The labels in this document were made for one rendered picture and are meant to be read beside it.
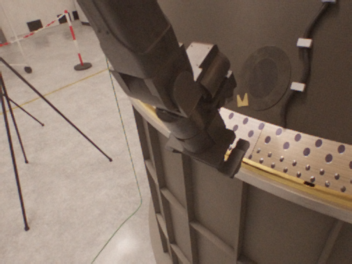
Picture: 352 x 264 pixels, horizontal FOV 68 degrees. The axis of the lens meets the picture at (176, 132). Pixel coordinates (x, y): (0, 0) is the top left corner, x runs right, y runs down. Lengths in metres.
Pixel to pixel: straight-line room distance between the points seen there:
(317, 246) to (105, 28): 0.62
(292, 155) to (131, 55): 0.39
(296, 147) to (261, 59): 0.19
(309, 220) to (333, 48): 0.35
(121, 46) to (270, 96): 0.39
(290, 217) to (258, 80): 0.31
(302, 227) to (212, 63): 0.44
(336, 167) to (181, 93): 0.35
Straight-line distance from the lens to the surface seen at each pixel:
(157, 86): 0.27
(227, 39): 0.65
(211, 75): 0.37
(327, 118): 0.55
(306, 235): 0.69
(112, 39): 0.25
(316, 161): 0.55
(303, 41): 0.56
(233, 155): 0.43
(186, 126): 0.35
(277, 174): 0.54
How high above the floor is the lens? 1.55
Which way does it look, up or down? 35 degrees down
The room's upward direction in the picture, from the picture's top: 6 degrees counter-clockwise
